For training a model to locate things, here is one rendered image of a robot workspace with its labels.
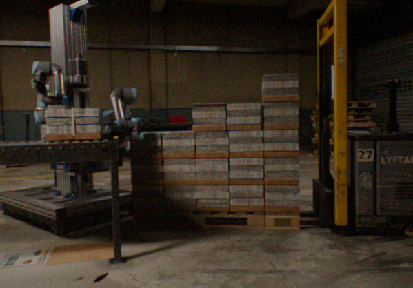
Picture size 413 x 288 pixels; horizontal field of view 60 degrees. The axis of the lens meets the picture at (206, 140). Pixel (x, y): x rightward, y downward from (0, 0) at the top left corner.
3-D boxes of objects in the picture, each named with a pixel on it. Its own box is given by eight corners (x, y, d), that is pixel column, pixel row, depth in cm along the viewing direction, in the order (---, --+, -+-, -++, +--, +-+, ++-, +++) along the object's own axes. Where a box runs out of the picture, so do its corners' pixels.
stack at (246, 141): (144, 215, 356) (142, 131, 351) (263, 216, 341) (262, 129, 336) (131, 226, 317) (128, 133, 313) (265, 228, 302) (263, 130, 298)
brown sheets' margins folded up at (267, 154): (262, 201, 340) (261, 99, 335) (294, 201, 336) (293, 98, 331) (264, 212, 302) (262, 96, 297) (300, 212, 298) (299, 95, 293)
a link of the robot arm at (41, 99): (53, 106, 287) (52, 93, 286) (37, 107, 282) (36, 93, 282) (53, 107, 294) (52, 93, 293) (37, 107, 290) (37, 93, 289)
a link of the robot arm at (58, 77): (64, 70, 325) (67, 108, 296) (51, 70, 320) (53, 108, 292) (64, 59, 316) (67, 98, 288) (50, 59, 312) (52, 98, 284)
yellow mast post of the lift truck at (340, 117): (333, 221, 286) (332, -3, 276) (344, 222, 285) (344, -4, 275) (335, 225, 277) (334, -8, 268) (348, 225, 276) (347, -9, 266)
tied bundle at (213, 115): (198, 130, 344) (197, 106, 343) (229, 130, 340) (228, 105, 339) (191, 132, 306) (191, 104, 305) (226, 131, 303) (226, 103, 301)
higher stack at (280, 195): (262, 216, 341) (261, 79, 334) (295, 217, 337) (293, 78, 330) (264, 228, 302) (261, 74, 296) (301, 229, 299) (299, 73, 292)
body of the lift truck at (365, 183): (333, 213, 347) (333, 130, 343) (394, 214, 340) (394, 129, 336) (354, 236, 278) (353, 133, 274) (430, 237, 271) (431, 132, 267)
